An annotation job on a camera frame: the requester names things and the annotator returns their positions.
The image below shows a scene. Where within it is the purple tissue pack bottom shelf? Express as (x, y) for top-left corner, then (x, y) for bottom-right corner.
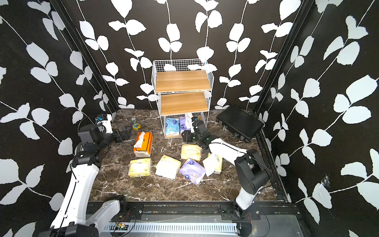
(180, 113), (194, 135)

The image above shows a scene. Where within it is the yellow tissue pack shelf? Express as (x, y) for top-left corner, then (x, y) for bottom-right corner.
(181, 144), (202, 162)

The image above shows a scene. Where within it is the orange tissue pack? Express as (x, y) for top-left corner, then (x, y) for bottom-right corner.
(133, 132), (153, 158)

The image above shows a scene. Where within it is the light yellow tissue pack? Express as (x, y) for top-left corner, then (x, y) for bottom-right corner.
(128, 158), (152, 178)

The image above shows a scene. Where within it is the orange-yellow tissue pack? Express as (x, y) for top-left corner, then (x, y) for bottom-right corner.
(156, 155), (181, 180)

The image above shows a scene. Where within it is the pale yellow tissue pack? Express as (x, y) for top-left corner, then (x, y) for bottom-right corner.
(203, 153), (223, 176)

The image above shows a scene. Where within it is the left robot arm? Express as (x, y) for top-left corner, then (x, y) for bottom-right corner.
(39, 120), (132, 237)

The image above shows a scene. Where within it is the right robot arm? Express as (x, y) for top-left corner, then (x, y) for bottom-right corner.
(191, 120), (272, 219)

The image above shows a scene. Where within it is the blue tissue pack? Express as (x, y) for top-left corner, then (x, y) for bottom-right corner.
(165, 118), (180, 137)

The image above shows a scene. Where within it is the yellow clock toy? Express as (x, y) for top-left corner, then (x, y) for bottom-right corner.
(132, 123), (141, 130)

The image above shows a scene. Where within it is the black carrying case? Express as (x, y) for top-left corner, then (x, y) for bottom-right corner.
(216, 105), (264, 142)

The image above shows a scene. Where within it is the small circuit board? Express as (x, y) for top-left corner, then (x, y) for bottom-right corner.
(115, 223), (129, 231)

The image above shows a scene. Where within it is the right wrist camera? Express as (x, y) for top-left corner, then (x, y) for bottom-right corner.
(190, 116), (198, 133)

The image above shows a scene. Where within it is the white wire shelf rack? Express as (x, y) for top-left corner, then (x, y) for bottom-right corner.
(151, 58), (217, 139)

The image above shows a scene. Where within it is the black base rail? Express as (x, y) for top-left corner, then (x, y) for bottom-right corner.
(112, 201), (302, 221)

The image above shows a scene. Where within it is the white slotted cable duct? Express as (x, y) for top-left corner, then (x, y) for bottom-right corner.
(102, 222), (239, 234)

